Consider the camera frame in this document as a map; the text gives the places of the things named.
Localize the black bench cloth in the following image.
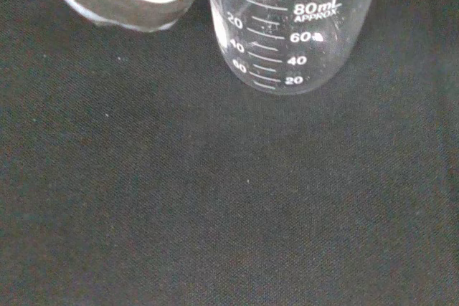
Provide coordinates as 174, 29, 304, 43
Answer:
0, 0, 459, 306

